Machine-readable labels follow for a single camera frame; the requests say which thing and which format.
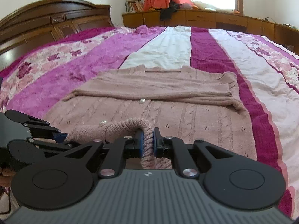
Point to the row of books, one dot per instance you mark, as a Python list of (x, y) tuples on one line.
[(134, 6)]

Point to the black garment on cabinet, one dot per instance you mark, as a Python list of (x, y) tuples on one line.
[(166, 14)]

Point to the dark wooden headboard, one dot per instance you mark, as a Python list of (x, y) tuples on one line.
[(47, 21)]

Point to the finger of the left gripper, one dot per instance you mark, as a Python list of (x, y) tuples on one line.
[(23, 119), (58, 143)]

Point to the pink knitted cardigan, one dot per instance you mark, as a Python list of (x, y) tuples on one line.
[(186, 103)]

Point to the pink plush toy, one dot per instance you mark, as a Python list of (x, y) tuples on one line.
[(186, 6)]

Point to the long wooden low cabinet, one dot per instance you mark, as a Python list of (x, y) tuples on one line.
[(281, 34)]

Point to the pink purple striped bedspread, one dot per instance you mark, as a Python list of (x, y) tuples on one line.
[(266, 72)]

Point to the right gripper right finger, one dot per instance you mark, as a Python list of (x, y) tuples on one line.
[(229, 178)]

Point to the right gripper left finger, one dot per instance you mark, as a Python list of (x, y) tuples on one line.
[(67, 178)]

